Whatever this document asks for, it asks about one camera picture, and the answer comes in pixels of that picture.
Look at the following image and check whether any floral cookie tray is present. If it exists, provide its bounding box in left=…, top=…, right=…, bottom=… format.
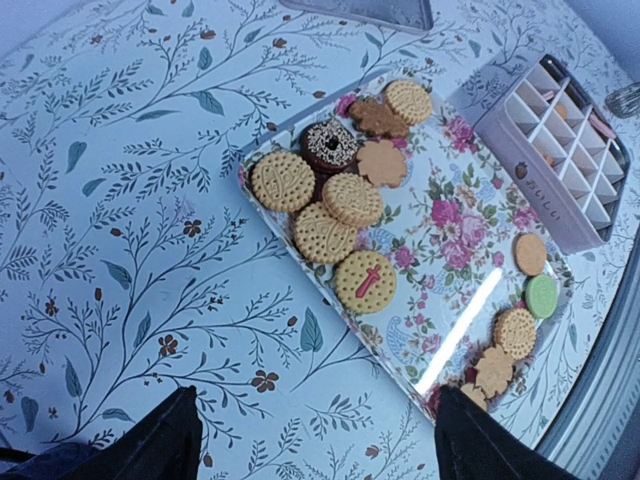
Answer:
left=258, top=95, right=574, bottom=417

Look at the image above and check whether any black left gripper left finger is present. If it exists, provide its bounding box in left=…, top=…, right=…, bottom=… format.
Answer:
left=60, top=386, right=203, bottom=479

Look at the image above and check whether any dark blue cup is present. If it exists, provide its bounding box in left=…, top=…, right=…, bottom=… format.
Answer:
left=1, top=442, right=99, bottom=479

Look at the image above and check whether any chocolate sprinkled donut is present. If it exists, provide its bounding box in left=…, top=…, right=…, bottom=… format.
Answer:
left=300, top=120, right=359, bottom=173

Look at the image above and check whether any pink divided cookie tin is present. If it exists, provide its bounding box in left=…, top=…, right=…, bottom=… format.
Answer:
left=450, top=54, right=631, bottom=254

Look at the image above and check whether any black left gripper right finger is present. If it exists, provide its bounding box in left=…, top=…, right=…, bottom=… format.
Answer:
left=434, top=386, right=576, bottom=480

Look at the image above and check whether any dotted tan sandwich cookie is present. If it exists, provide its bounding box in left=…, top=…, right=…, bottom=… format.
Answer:
left=493, top=308, right=537, bottom=361

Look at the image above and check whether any green round cookie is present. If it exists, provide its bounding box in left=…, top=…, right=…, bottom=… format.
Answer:
left=525, top=274, right=558, bottom=319

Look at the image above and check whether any silver metal tin lid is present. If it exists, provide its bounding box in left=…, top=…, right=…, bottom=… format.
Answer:
left=281, top=0, right=434, bottom=33

